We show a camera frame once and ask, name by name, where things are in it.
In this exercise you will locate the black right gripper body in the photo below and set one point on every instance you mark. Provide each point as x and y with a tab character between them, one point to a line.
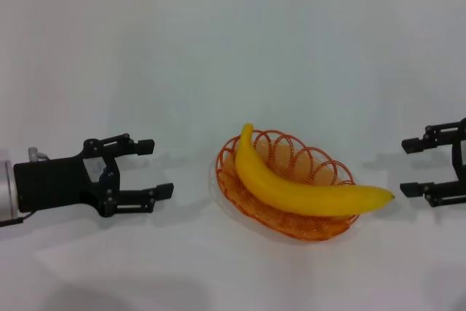
460	161

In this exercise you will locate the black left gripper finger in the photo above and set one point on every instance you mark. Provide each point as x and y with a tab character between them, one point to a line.
145	198
131	146

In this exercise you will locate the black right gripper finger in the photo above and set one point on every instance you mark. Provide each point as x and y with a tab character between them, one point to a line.
444	194
433	140

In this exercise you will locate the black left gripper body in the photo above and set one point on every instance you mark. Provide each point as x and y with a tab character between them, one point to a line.
54	183

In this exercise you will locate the yellow banana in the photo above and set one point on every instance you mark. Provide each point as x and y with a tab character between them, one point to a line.
291	194

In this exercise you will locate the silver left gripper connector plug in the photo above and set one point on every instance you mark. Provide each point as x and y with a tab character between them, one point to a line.
36	154

